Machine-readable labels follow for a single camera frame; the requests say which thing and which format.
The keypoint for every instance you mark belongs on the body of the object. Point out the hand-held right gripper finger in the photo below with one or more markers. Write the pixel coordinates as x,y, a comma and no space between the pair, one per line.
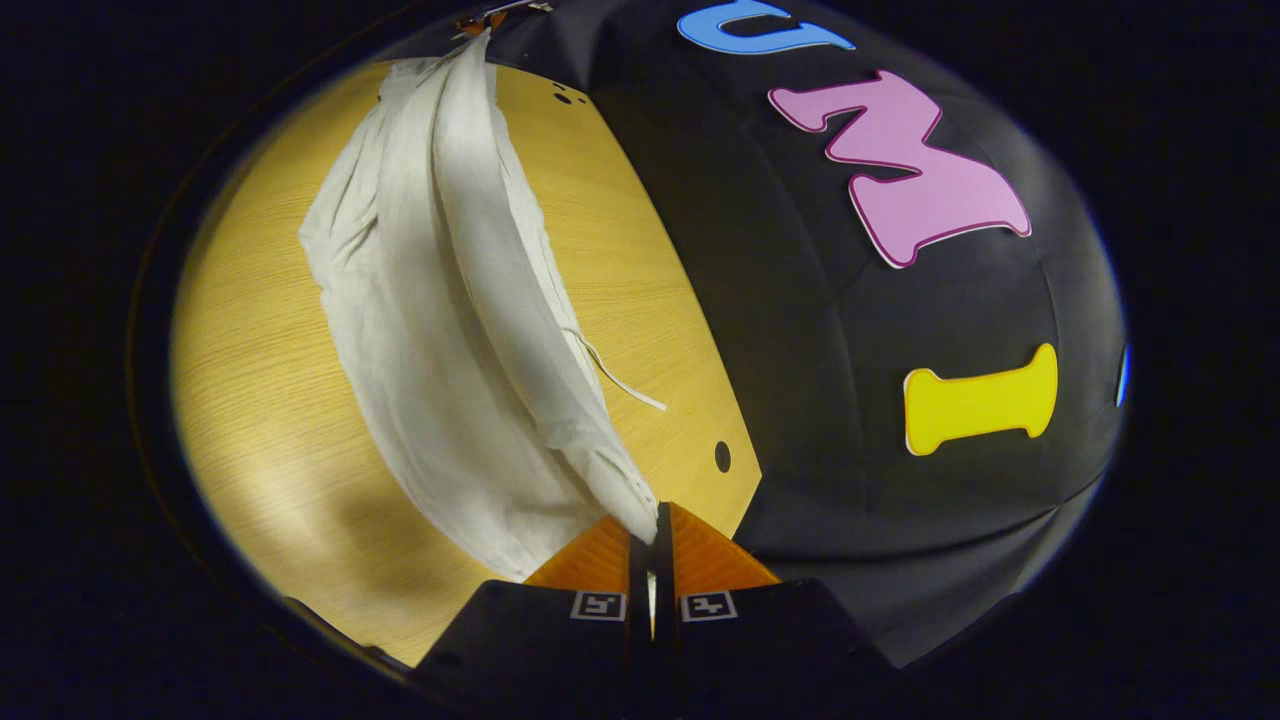
664,560
640,585

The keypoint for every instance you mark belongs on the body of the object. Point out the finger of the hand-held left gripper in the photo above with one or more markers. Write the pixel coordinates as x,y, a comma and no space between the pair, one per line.
480,22

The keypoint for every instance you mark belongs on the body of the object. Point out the white jeans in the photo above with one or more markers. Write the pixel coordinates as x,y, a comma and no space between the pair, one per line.
420,350

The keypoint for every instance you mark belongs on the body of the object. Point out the black backdrop cloth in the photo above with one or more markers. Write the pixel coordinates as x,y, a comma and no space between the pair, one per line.
800,350

